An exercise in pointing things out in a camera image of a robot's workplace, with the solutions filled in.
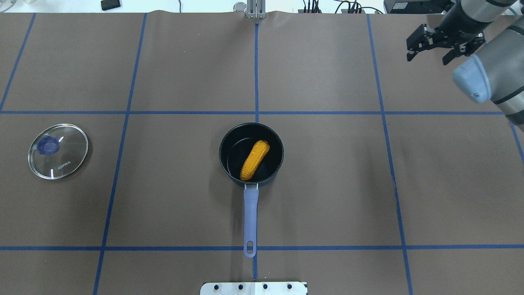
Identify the aluminium frame post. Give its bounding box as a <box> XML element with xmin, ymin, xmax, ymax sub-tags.
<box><xmin>246</xmin><ymin>0</ymin><xmax>267</xmax><ymax>19</ymax></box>

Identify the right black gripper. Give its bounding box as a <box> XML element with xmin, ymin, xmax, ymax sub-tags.
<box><xmin>406</xmin><ymin>24</ymin><xmax>486</xmax><ymax>65</ymax></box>

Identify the glass lid blue knob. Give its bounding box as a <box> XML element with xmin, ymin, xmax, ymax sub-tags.
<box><xmin>27</xmin><ymin>124</ymin><xmax>89</xmax><ymax>180</ymax></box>

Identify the small metal cylinder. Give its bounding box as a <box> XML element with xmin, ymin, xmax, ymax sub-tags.
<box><xmin>233</xmin><ymin>2</ymin><xmax>247</xmax><ymax>12</ymax></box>

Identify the small black square device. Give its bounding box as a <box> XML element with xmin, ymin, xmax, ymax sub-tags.
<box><xmin>100</xmin><ymin>0</ymin><xmax>121</xmax><ymax>11</ymax></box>

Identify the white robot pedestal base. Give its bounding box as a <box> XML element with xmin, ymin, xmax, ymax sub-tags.
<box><xmin>200</xmin><ymin>281</ymin><xmax>309</xmax><ymax>295</ymax></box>

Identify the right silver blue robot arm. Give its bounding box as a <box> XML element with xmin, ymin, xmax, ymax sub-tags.
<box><xmin>406</xmin><ymin>0</ymin><xmax>524</xmax><ymax>129</ymax></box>

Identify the yellow corn cob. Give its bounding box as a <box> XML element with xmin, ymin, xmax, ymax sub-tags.
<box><xmin>239</xmin><ymin>140</ymin><xmax>270</xmax><ymax>182</ymax></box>

